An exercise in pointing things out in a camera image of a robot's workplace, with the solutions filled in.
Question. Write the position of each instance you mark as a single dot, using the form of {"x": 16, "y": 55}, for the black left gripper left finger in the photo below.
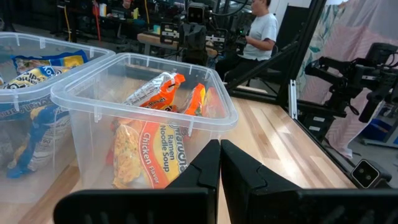
{"x": 202, "y": 174}

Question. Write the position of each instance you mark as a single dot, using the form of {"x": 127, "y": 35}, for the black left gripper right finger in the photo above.
{"x": 239, "y": 180}

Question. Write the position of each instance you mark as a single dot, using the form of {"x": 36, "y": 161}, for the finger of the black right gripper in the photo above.
{"x": 339, "y": 62}
{"x": 325, "y": 74}

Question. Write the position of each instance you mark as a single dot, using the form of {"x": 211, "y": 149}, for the orange Maruchan ramen packet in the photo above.
{"x": 155, "y": 93}
{"x": 214, "y": 105}
{"x": 149, "y": 155}
{"x": 196, "y": 102}

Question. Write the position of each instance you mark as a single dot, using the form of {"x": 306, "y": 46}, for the blue Maruchan ramen packet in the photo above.
{"x": 31, "y": 77}
{"x": 46, "y": 140}
{"x": 71, "y": 59}
{"x": 18, "y": 109}

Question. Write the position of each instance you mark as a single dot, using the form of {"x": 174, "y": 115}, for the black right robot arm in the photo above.
{"x": 381, "y": 51}

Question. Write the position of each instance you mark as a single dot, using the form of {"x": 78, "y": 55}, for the pink patterned curtain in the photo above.
{"x": 342, "y": 31}

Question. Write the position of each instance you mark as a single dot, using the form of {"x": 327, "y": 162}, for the blue storage box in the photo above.
{"x": 376, "y": 130}

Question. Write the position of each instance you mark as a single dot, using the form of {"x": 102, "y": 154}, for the person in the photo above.
{"x": 261, "y": 34}
{"x": 127, "y": 3}

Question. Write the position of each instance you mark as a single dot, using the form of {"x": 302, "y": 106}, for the clear plastic bin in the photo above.
{"x": 40, "y": 43}
{"x": 93, "y": 140}

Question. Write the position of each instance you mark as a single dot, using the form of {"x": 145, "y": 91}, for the background black robot station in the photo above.
{"x": 194, "y": 40}

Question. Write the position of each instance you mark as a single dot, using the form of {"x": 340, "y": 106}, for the background wooden table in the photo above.
{"x": 149, "y": 39}

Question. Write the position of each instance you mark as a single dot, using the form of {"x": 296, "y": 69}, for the black aluminium table frame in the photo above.
{"x": 293, "y": 68}

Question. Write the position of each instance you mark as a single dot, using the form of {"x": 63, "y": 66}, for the black table-level camera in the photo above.
{"x": 368, "y": 174}

